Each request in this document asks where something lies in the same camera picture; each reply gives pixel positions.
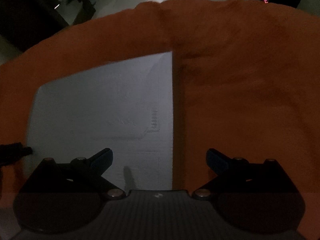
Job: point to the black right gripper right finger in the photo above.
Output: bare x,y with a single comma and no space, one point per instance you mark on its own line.
252,197

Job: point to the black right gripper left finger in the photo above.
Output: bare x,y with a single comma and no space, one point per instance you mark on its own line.
64,197

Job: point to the black object at left edge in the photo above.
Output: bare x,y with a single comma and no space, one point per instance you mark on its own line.
12,153

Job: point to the white embossed plastic board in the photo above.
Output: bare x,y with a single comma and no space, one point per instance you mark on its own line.
125,106

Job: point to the orange fuzzy cloth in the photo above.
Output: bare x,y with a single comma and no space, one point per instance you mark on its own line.
246,80

